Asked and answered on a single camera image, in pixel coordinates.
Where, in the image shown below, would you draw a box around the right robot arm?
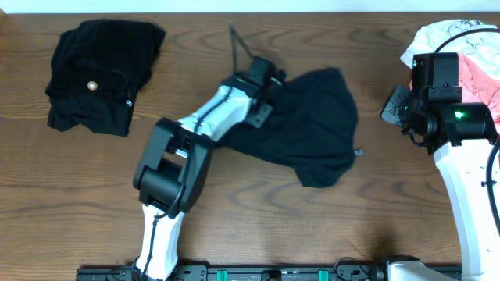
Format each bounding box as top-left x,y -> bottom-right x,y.
380,87 -> 499,280

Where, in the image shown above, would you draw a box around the left black cable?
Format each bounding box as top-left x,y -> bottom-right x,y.
134,25 -> 255,280

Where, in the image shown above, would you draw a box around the coral pink t-shirt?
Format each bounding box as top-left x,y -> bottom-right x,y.
409,53 -> 500,126

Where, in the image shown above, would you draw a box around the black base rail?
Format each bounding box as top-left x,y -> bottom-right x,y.
75,258 -> 389,281

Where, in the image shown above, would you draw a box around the black t-shirt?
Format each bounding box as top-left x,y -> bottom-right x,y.
220,68 -> 359,188

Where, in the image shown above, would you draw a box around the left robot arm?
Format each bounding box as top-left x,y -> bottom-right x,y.
133,70 -> 286,280

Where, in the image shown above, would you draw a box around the white printed t-shirt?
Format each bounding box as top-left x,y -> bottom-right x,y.
400,20 -> 499,80

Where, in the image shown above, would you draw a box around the folded black pants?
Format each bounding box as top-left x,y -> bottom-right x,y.
45,19 -> 166,137

